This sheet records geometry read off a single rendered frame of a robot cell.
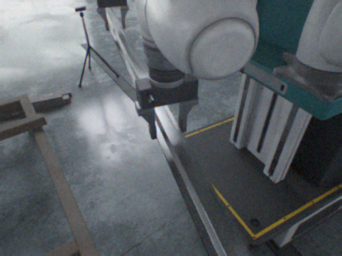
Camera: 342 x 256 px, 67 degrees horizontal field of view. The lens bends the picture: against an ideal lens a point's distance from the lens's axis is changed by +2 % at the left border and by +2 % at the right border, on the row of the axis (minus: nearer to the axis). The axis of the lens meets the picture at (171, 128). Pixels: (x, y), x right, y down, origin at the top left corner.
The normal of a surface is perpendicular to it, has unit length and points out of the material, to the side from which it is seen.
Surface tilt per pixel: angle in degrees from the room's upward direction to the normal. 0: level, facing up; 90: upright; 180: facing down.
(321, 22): 89
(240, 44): 100
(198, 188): 0
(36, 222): 0
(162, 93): 90
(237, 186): 0
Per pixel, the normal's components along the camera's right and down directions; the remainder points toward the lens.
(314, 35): -0.88, 0.32
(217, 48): 0.22, 0.73
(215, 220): -0.01, -0.76
